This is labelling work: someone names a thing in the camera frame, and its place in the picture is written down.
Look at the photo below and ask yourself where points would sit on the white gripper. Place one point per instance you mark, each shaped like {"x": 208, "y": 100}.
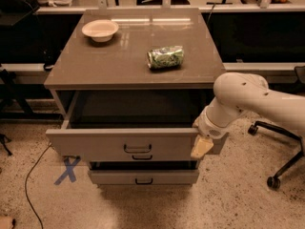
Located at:
{"x": 212, "y": 126}

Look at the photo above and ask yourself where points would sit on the grey top drawer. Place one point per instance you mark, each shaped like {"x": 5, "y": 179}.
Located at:
{"x": 114, "y": 125}

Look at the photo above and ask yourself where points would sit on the grey drawer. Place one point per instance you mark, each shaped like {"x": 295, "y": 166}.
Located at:
{"x": 144, "y": 177}
{"x": 114, "y": 125}
{"x": 142, "y": 157}

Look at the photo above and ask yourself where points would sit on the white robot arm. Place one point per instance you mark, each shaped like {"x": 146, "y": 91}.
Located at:
{"x": 238, "y": 93}

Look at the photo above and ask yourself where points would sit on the grey middle drawer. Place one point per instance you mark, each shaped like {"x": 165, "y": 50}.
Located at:
{"x": 142, "y": 157}

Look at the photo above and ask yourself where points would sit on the grey drawer cabinet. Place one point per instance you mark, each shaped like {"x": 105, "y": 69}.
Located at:
{"x": 122, "y": 64}

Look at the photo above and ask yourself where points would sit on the grey bottom drawer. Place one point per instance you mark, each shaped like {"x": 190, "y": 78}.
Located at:
{"x": 144, "y": 177}

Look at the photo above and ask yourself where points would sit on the black office chair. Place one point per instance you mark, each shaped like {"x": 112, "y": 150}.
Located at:
{"x": 290, "y": 162}

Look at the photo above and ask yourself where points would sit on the crushed green soda can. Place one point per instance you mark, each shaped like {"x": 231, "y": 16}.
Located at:
{"x": 166, "y": 57}

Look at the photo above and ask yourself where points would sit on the blue tape cross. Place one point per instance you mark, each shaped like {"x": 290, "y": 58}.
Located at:
{"x": 69, "y": 172}

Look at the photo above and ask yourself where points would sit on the white paper bowl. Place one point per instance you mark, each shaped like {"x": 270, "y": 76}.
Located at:
{"x": 100, "y": 30}

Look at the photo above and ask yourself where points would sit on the black chair at left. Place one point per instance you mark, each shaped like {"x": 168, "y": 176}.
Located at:
{"x": 13, "y": 11}

